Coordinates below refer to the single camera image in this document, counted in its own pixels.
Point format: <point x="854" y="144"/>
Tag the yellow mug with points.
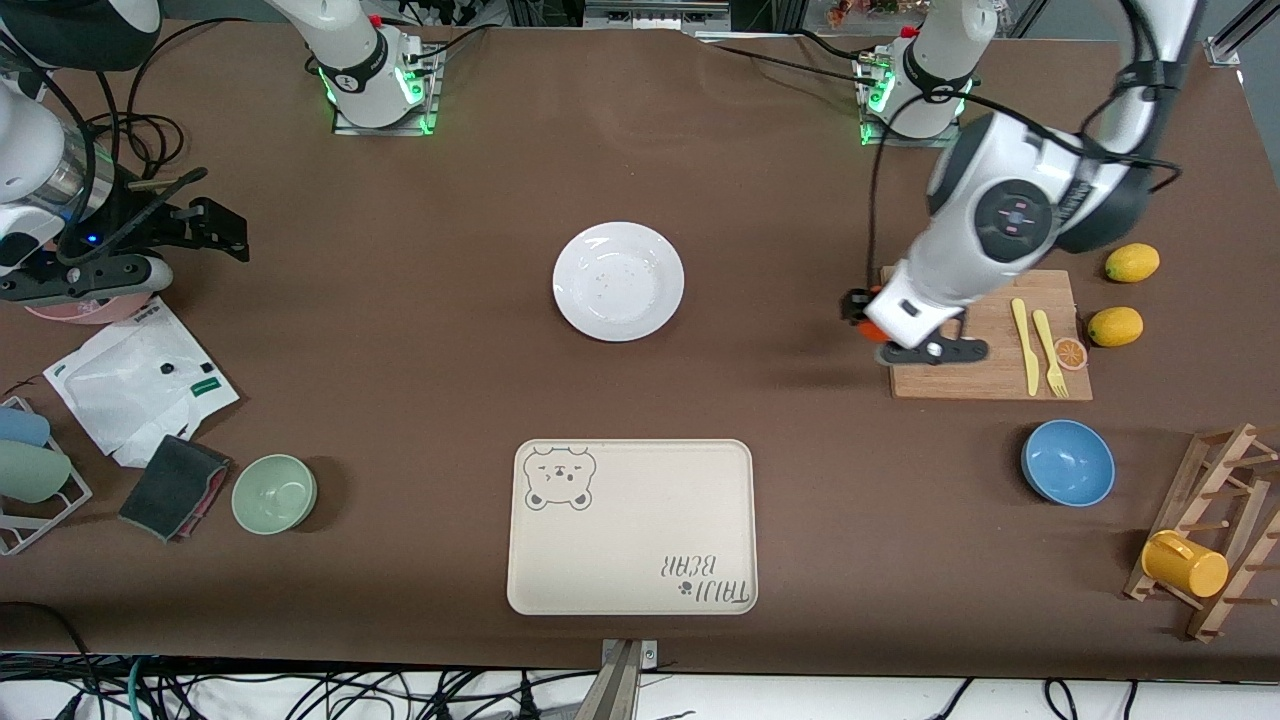
<point x="1185" y="565"/>

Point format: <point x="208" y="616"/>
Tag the white round plate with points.
<point x="618" y="282"/>

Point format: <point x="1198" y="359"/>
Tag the white plastic bag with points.
<point x="120" y="390"/>

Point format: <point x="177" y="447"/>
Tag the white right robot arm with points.
<point x="360" y="60"/>

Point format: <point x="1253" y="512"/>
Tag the pink bowl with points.
<point x="90" y="312"/>

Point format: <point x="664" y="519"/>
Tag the light blue cup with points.
<point x="22" y="427"/>

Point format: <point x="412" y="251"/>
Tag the yellow plastic fork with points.
<point x="1047" y="345"/>

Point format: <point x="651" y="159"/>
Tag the toy orange slice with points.
<point x="1071" y="354"/>

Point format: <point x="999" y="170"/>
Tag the dark folded cloth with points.
<point x="172" y="488"/>

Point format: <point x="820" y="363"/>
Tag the wooden cutting board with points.
<point x="980" y="380"/>

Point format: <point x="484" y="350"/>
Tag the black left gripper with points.
<point x="857" y="304"/>

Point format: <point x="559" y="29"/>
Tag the orange fruit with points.
<point x="878" y="330"/>

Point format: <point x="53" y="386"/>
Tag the metal mount bracket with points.
<point x="620" y="690"/>

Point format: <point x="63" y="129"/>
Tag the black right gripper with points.
<point x="150" y="221"/>

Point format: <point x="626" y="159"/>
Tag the pale green bowl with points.
<point x="274" y="494"/>

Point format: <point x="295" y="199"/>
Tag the pale green cup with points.
<point x="30" y="472"/>

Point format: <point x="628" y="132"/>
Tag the blue bowl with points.
<point x="1068" y="463"/>

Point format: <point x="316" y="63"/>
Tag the yellow lemon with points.
<point x="1115" y="327"/>
<point x="1132" y="263"/>

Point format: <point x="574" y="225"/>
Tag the yellow plastic knife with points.
<point x="1026" y="350"/>

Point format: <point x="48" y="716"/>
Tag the wooden mug rack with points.
<point x="1225" y="470"/>

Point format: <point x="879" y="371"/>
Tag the aluminium frame structure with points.
<point x="655" y="15"/>

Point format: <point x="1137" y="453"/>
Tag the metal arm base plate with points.
<point x="875" y="135"/>
<point x="425" y="105"/>

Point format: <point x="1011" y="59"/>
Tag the cream bear print tray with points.
<point x="640" y="520"/>

